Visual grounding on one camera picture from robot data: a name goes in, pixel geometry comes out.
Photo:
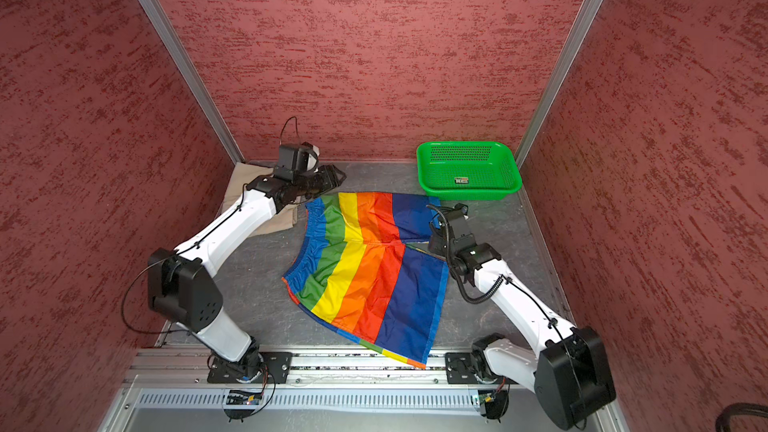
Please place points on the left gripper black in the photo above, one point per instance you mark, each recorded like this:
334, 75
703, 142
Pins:
330, 179

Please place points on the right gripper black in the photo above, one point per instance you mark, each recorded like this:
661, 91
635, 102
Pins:
434, 244

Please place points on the green plastic basket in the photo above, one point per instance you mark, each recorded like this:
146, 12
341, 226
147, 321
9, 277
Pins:
490, 167

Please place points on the multicolour shorts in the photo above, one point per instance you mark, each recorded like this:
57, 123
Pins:
359, 275

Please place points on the beige shorts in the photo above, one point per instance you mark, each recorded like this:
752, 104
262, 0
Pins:
280, 221

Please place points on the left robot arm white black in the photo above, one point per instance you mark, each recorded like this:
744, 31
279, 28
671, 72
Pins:
181, 282

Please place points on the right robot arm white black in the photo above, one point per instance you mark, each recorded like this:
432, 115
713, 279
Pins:
565, 367

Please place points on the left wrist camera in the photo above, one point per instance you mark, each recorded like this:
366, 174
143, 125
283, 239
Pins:
295, 160

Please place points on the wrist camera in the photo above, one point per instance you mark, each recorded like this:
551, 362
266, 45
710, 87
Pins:
455, 213
295, 160

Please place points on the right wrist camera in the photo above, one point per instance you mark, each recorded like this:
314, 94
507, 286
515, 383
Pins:
455, 213

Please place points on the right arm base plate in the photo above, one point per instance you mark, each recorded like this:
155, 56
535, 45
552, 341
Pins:
459, 367

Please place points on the slotted cable duct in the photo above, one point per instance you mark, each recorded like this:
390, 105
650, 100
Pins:
439, 401

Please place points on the right circuit board with wires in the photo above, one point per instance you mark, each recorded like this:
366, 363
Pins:
493, 405

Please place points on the circuit board with wires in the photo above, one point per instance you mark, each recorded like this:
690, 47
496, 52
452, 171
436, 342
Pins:
243, 398
493, 405

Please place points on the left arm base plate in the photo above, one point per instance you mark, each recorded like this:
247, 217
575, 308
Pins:
269, 366

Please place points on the left circuit board with wires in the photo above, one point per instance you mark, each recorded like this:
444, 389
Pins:
243, 398

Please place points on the left aluminium corner post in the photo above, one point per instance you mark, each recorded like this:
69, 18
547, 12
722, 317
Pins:
184, 64

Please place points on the aluminium corner post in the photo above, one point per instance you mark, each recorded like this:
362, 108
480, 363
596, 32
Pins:
581, 25
184, 64

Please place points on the right aluminium corner post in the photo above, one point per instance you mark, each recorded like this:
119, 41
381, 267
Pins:
581, 25

